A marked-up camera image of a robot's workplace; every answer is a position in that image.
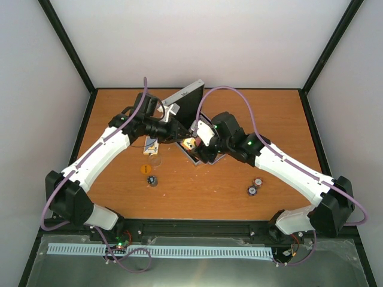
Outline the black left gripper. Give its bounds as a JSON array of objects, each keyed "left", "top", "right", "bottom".
[{"left": 145, "top": 118, "right": 191, "bottom": 145}]

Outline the red playing card deck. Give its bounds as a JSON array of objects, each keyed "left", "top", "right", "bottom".
[{"left": 181, "top": 137, "right": 201, "bottom": 151}]

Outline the silver aluminium poker case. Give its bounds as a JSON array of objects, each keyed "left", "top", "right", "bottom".
[{"left": 162, "top": 79, "right": 224, "bottom": 166}]

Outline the blue playing card deck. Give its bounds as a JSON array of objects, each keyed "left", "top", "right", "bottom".
[{"left": 143, "top": 136, "right": 159, "bottom": 156}]

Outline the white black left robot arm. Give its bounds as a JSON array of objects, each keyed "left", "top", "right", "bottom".
[{"left": 43, "top": 91, "right": 196, "bottom": 241}]

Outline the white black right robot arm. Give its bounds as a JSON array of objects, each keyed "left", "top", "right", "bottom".
[{"left": 191, "top": 112, "right": 355, "bottom": 238}]

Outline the right chip row in case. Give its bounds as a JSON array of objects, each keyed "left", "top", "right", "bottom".
[{"left": 199, "top": 113, "right": 213, "bottom": 128}]

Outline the clear round dealer button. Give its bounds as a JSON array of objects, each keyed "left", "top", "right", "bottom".
[{"left": 148, "top": 154, "right": 162, "bottom": 168}]

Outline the yellow left blind button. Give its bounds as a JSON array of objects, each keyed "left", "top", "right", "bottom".
[{"left": 140, "top": 164, "right": 151, "bottom": 175}]

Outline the black poker chip stack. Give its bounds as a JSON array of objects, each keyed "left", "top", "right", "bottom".
[{"left": 147, "top": 175, "right": 158, "bottom": 187}]

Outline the blue white chip stack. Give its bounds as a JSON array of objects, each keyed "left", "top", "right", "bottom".
[{"left": 247, "top": 185, "right": 258, "bottom": 196}]

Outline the red white chip stack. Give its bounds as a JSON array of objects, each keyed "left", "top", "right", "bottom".
[{"left": 253, "top": 178, "right": 263, "bottom": 188}]

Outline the green led circuit board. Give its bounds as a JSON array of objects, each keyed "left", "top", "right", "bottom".
[{"left": 115, "top": 230, "right": 132, "bottom": 249}]

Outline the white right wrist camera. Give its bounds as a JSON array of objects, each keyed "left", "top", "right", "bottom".
[{"left": 191, "top": 120, "right": 215, "bottom": 146}]

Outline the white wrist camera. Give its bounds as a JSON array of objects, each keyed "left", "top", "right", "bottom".
[
  {"left": 191, "top": 120, "right": 215, "bottom": 146},
  {"left": 157, "top": 103, "right": 180, "bottom": 123}
]

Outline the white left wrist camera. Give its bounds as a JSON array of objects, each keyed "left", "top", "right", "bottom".
[{"left": 157, "top": 103, "right": 180, "bottom": 123}]

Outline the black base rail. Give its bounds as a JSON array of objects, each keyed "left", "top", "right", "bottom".
[{"left": 40, "top": 216, "right": 360, "bottom": 246}]

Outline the light blue cable duct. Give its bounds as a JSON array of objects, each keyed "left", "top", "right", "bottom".
[{"left": 46, "top": 243, "right": 273, "bottom": 261}]

